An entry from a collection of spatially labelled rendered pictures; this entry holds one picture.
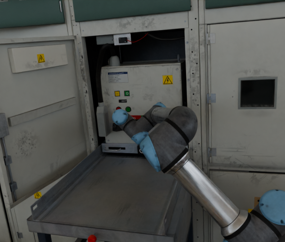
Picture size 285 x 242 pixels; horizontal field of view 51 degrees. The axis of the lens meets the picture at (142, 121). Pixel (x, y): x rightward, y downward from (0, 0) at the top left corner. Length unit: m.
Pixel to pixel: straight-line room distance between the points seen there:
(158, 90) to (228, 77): 0.39
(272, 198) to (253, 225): 0.11
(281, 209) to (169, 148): 0.40
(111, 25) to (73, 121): 0.58
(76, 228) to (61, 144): 0.60
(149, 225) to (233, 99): 0.77
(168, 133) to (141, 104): 0.77
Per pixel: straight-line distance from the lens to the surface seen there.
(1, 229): 2.62
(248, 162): 1.70
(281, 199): 1.08
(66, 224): 1.29
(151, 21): 1.62
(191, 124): 1.00
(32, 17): 1.84
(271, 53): 1.57
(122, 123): 1.38
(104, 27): 1.71
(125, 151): 1.84
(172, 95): 1.67
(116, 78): 1.75
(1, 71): 1.45
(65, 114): 1.72
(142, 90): 1.71
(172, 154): 0.97
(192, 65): 1.59
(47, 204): 1.43
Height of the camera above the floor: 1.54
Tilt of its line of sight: 15 degrees down
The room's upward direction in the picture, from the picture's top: 5 degrees counter-clockwise
